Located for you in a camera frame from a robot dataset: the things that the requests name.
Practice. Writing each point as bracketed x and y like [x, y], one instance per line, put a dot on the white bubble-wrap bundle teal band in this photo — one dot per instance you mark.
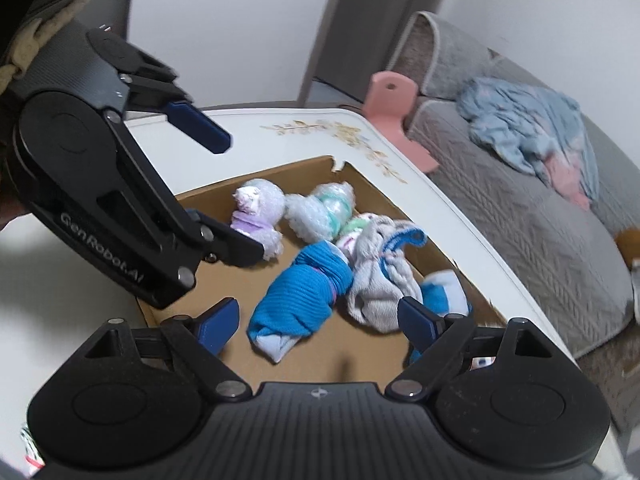
[320, 210]

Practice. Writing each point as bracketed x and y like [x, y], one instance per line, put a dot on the white floral sock bundle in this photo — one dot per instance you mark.
[352, 232]

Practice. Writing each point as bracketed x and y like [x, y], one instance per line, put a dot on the pink cloth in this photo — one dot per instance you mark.
[567, 180]

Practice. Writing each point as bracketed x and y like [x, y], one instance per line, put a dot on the grey door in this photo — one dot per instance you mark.
[360, 25]

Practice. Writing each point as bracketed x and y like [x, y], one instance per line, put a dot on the brown plush toy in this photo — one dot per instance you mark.
[629, 245]

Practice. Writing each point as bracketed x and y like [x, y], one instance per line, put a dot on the light blue blanket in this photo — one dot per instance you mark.
[520, 115]

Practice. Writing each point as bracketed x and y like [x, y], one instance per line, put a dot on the grey sock bundle blue trim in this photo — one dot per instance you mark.
[380, 275]

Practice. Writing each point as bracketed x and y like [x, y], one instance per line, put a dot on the blue and white sock bundle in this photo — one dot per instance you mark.
[445, 292]

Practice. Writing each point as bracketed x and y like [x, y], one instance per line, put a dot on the fluffy white purple sock bundle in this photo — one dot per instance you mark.
[260, 200]

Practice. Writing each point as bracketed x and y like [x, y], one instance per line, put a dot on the grey quilted sofa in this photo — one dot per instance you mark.
[525, 240]

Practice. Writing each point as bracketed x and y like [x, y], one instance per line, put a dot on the pink child chair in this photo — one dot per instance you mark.
[392, 105]

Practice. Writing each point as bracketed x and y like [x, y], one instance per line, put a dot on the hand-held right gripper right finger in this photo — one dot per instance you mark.
[417, 327]

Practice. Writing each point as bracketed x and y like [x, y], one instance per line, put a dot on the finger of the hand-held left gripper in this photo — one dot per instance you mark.
[200, 125]
[235, 247]

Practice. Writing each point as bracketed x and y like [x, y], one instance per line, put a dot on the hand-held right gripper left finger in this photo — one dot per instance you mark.
[220, 325]

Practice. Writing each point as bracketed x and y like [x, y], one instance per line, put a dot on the shallow cardboard box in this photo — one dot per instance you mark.
[310, 375]

